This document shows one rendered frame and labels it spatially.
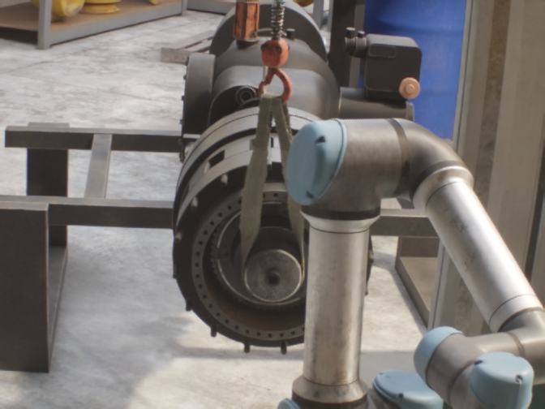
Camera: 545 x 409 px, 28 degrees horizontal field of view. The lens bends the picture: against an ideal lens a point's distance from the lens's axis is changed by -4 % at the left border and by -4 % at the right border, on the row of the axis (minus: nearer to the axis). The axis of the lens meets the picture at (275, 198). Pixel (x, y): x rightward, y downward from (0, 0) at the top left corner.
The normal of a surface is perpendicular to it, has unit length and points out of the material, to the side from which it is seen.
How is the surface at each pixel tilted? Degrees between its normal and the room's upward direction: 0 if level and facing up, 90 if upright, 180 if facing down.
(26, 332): 90
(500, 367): 0
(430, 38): 90
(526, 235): 90
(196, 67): 26
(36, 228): 90
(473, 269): 71
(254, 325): 12
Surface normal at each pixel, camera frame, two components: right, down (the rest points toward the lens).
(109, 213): 0.11, 0.33
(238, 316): 0.50, -0.82
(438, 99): 0.43, 0.32
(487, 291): -0.78, -0.22
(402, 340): 0.07, -0.95
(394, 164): 0.37, 0.13
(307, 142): -0.91, -0.07
